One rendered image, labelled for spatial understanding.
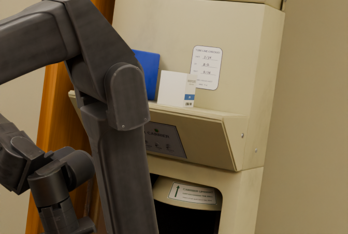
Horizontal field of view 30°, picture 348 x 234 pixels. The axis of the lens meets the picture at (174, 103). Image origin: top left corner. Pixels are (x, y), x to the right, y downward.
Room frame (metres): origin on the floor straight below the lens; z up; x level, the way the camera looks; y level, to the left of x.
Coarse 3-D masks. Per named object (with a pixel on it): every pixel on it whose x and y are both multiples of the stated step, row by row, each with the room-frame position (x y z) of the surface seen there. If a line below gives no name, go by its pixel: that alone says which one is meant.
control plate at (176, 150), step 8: (144, 128) 1.17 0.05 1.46; (152, 128) 1.16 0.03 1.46; (160, 128) 1.14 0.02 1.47; (168, 128) 1.13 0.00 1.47; (176, 128) 1.12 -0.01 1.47; (144, 136) 1.18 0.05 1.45; (152, 136) 1.17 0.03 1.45; (160, 136) 1.16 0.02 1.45; (168, 136) 1.15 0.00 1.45; (176, 136) 1.14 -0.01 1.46; (152, 144) 1.19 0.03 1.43; (160, 144) 1.18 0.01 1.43; (176, 144) 1.16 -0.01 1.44; (160, 152) 1.20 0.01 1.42; (168, 152) 1.18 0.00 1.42; (176, 152) 1.17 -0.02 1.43; (184, 152) 1.16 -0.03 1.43
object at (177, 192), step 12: (156, 180) 1.30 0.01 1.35; (168, 180) 1.26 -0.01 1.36; (180, 180) 1.25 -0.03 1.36; (156, 192) 1.27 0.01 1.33; (168, 192) 1.25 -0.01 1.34; (180, 192) 1.24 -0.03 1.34; (192, 192) 1.23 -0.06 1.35; (204, 192) 1.24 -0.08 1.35; (216, 192) 1.25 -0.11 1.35; (180, 204) 1.23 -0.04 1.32; (192, 204) 1.22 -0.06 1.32; (204, 204) 1.23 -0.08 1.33; (216, 204) 1.24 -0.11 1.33
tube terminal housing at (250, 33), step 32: (128, 0) 1.29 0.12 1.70; (160, 0) 1.26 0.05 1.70; (192, 0) 1.22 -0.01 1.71; (128, 32) 1.29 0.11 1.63; (160, 32) 1.25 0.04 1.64; (192, 32) 1.22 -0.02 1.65; (224, 32) 1.19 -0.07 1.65; (256, 32) 1.16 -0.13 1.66; (160, 64) 1.25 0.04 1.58; (224, 64) 1.19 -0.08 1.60; (256, 64) 1.16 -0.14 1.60; (224, 96) 1.18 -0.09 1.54; (256, 96) 1.17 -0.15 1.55; (256, 128) 1.19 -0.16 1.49; (160, 160) 1.24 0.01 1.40; (256, 160) 1.21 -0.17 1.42; (224, 192) 1.17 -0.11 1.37; (256, 192) 1.24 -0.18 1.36; (224, 224) 1.17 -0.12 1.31
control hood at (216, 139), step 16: (80, 112) 1.23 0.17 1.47; (160, 112) 1.11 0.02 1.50; (176, 112) 1.10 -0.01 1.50; (192, 112) 1.08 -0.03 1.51; (208, 112) 1.09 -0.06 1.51; (224, 112) 1.15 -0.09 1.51; (192, 128) 1.10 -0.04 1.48; (208, 128) 1.08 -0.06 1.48; (224, 128) 1.07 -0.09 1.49; (240, 128) 1.12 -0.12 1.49; (192, 144) 1.14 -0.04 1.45; (208, 144) 1.12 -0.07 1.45; (224, 144) 1.09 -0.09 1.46; (240, 144) 1.13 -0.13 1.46; (192, 160) 1.17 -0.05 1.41; (208, 160) 1.15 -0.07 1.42; (224, 160) 1.13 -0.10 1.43; (240, 160) 1.14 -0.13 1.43
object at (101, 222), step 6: (96, 180) 1.24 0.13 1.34; (96, 186) 1.23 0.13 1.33; (96, 192) 1.23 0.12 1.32; (90, 198) 1.27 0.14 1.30; (96, 198) 1.22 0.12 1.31; (90, 204) 1.27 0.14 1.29; (96, 204) 1.21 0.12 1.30; (90, 210) 1.26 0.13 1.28; (96, 210) 1.21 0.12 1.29; (102, 210) 1.16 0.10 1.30; (90, 216) 1.25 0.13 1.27; (96, 216) 1.20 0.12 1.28; (102, 216) 1.16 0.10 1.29; (96, 222) 1.20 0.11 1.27; (102, 222) 1.15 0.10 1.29; (96, 228) 1.19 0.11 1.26; (102, 228) 1.15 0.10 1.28
